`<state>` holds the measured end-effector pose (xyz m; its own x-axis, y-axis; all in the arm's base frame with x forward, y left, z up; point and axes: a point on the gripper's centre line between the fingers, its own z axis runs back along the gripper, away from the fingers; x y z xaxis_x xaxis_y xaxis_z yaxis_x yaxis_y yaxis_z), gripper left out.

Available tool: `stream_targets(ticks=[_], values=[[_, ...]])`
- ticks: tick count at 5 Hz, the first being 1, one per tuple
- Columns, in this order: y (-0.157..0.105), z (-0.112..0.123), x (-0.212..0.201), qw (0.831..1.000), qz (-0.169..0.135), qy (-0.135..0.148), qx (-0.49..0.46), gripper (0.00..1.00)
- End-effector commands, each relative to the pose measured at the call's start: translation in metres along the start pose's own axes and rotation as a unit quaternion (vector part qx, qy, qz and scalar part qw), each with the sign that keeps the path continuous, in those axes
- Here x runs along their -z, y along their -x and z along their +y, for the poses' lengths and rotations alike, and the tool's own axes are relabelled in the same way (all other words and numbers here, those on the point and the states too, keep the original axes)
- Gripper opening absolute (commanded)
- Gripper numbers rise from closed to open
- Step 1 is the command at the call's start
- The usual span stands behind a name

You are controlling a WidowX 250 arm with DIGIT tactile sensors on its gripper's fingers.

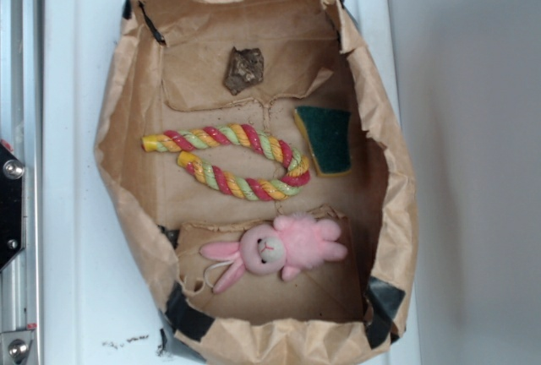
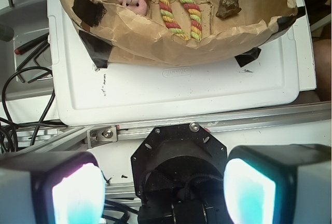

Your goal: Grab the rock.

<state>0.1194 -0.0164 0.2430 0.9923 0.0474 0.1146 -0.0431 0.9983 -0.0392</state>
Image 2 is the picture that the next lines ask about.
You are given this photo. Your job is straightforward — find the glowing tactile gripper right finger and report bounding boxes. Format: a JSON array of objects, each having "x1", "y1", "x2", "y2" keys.
[{"x1": 223, "y1": 144, "x2": 331, "y2": 223}]

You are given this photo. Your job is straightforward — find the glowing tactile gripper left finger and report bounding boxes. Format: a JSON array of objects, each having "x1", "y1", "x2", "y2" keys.
[{"x1": 1, "y1": 151, "x2": 105, "y2": 223}]

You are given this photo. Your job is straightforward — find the dark brown rock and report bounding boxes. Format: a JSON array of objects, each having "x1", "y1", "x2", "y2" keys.
[{"x1": 216, "y1": 0, "x2": 242, "y2": 19}]

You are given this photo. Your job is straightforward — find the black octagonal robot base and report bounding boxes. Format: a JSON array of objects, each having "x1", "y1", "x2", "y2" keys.
[{"x1": 131, "y1": 123, "x2": 231, "y2": 223}]

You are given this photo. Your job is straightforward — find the white plastic bin lid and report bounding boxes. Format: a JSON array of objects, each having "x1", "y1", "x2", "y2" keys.
[{"x1": 47, "y1": 0, "x2": 316, "y2": 126}]

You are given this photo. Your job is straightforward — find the black hex key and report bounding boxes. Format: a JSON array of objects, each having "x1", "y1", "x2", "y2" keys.
[{"x1": 15, "y1": 44, "x2": 53, "y2": 83}]

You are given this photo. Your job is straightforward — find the brown paper bag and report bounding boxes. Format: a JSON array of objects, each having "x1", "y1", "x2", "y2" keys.
[{"x1": 60, "y1": 0, "x2": 306, "y2": 66}]

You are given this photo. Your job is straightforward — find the aluminium extrusion rail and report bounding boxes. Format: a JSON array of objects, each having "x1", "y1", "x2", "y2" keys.
[{"x1": 35, "y1": 102, "x2": 331, "y2": 148}]

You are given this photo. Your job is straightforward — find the black cable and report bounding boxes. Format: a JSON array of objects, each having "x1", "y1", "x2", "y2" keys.
[{"x1": 0, "y1": 67, "x2": 57, "y2": 155}]

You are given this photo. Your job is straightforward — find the metal corner bracket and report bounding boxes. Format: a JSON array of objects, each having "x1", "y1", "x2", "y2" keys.
[{"x1": 85, "y1": 125, "x2": 118, "y2": 149}]

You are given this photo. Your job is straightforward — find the multicolour rope toy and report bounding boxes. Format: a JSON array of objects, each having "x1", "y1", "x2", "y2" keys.
[{"x1": 159, "y1": 0, "x2": 202, "y2": 41}]

